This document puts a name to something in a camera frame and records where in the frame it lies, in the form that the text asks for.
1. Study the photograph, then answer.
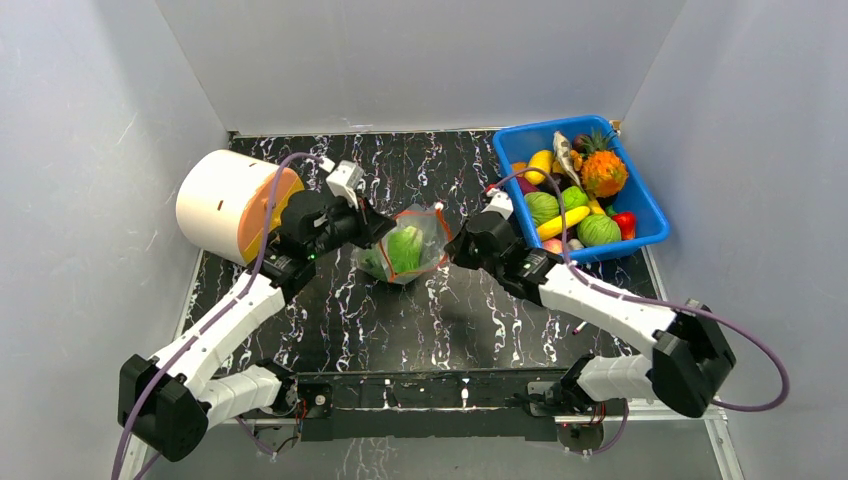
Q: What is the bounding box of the pink toy peach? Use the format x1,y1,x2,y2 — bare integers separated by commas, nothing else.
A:
542,238,568,255

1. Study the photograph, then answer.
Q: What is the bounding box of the pink white marker pen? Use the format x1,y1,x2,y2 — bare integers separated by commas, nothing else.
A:
571,322,587,335

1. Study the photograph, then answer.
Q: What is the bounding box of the clear orange zip top bag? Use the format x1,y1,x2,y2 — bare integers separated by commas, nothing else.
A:
353,202,451,285

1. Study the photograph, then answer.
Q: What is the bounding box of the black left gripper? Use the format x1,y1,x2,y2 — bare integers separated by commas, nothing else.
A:
308,191,397,261

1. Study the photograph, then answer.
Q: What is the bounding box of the grey toy fish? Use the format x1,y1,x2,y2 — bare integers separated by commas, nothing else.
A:
553,131,583,187

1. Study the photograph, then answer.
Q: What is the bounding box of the yellow toy mango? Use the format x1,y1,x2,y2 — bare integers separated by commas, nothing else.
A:
524,150,555,185

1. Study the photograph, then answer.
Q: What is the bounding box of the light green toy fruit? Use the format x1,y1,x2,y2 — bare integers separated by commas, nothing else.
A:
560,186,589,211

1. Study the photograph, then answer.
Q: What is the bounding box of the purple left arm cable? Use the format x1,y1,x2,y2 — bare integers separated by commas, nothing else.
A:
111,152,329,480

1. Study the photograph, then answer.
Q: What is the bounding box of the green toy cabbage small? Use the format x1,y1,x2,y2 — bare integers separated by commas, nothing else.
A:
524,191,560,227

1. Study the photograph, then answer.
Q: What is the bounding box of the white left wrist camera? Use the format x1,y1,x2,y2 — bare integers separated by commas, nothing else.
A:
320,157,364,210

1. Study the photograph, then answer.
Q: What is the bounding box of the orange toy pineapple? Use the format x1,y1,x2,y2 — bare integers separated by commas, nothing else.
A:
572,130,629,198

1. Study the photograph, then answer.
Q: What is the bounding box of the dark purple toy eggplant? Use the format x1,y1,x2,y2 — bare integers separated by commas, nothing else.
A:
515,176,539,196

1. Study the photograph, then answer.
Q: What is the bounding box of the yellow toy banana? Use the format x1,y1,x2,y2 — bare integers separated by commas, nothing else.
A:
536,206,591,241

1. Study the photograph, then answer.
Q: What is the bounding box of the blue plastic bin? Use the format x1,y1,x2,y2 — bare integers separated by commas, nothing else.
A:
492,115,670,264

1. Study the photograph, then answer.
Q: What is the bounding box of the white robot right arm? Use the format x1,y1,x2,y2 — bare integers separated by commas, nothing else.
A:
444,212,736,418

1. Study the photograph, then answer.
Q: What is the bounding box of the green toy lettuce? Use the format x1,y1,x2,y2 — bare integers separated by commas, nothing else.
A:
358,226,423,281

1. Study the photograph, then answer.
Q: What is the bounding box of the red toy pepper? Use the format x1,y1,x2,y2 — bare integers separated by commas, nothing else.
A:
611,212,637,241

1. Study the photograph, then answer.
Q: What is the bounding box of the green toy cabbage large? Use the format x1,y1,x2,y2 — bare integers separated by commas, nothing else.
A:
576,214,622,247

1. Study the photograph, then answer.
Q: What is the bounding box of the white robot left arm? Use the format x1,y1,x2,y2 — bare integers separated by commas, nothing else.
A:
115,191,396,466

